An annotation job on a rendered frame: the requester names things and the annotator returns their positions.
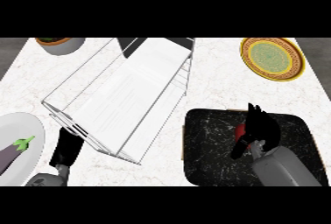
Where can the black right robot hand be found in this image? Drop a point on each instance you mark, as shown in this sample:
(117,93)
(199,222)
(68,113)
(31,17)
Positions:
(261,128)

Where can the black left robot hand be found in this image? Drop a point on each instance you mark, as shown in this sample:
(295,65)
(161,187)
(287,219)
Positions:
(65,150)

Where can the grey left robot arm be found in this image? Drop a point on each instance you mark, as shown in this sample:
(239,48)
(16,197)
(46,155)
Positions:
(52,178)

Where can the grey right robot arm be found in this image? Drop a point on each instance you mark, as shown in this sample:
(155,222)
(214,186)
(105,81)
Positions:
(279,167)

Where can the red tomato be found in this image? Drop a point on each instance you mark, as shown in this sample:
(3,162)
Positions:
(239,130)

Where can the black marbled tray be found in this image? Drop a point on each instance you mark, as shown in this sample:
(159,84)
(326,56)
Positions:
(211,148)

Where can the white plate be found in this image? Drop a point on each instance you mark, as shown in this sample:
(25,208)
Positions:
(24,137)

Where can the purple eggplant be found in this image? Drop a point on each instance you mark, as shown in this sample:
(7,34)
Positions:
(12,154)

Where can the yellow patterned plate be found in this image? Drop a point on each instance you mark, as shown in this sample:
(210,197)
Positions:
(270,58)

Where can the grey potted plant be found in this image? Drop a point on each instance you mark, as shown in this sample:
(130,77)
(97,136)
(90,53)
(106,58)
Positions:
(59,45)

